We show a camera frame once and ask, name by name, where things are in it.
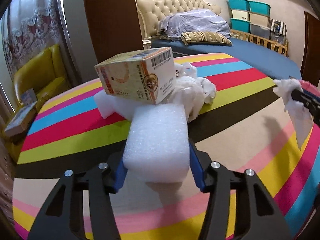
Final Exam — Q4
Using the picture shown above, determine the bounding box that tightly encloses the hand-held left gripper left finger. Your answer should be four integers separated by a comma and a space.
27, 152, 129, 240

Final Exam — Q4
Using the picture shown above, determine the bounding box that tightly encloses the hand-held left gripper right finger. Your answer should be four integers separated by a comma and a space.
189, 140, 293, 240

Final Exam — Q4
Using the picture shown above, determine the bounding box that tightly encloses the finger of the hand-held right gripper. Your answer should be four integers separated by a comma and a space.
291, 89, 320, 125
289, 75, 320, 102

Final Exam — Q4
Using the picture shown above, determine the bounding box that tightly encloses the pink trash bin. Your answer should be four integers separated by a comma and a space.
299, 79, 319, 93

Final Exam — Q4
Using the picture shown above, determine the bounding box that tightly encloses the white tissue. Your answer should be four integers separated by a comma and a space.
272, 78, 314, 151

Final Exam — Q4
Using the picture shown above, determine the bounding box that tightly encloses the white foam block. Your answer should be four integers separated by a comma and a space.
122, 104, 192, 183
94, 90, 137, 120

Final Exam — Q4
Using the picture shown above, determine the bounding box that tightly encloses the brown wooden door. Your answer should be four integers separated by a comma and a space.
300, 11, 320, 80

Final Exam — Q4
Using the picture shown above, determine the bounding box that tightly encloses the bed with blue sheet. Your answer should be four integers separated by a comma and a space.
150, 36, 302, 80

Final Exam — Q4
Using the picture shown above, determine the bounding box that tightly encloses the houndstooth bag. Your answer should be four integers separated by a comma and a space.
269, 19, 287, 34

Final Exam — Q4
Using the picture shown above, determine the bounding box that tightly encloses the white plastic bag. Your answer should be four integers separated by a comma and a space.
160, 62, 217, 123

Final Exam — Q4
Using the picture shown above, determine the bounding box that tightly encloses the beige printed carton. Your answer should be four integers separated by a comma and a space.
94, 47, 177, 105

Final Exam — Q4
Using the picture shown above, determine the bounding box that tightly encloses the stack of plastic storage bins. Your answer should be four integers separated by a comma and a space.
227, 0, 272, 39

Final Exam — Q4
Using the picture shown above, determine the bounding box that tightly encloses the flat cardboard box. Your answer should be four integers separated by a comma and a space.
4, 102, 37, 137

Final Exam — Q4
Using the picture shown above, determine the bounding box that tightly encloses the gold striped pillow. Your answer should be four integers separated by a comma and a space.
180, 31, 233, 46

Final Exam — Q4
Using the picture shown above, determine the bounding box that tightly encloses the upright light blue box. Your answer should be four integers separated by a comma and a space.
20, 89, 37, 104

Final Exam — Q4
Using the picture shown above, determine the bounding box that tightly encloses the yellow leather armchair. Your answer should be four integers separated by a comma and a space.
5, 44, 73, 155

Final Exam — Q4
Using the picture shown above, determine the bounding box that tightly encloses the light blue folded quilt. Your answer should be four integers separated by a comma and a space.
157, 9, 231, 40

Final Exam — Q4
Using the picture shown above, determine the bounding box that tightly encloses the brown wooden wardrobe panel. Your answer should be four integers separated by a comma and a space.
82, 0, 147, 64

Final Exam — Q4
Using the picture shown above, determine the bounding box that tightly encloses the lace curtain with red valance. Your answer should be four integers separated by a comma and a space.
0, 0, 65, 110

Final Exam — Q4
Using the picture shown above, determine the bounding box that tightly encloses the beige tufted headboard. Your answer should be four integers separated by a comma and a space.
136, 0, 222, 40

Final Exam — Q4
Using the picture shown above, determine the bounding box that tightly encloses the wooden crib rail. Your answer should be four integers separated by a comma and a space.
230, 29, 289, 57

